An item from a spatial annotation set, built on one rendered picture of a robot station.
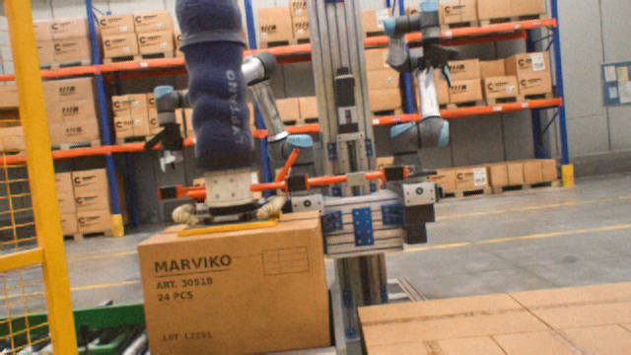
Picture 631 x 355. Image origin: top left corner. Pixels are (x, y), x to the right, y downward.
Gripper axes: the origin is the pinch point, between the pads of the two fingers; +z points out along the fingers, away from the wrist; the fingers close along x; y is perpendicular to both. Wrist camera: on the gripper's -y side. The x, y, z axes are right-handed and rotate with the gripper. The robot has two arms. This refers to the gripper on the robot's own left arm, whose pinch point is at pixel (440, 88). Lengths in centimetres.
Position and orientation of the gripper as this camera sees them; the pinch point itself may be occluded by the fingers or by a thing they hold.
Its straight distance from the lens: 213.1
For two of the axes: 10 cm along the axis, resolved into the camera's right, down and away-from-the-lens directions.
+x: -8.2, 1.2, -5.6
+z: 1.1, 9.9, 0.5
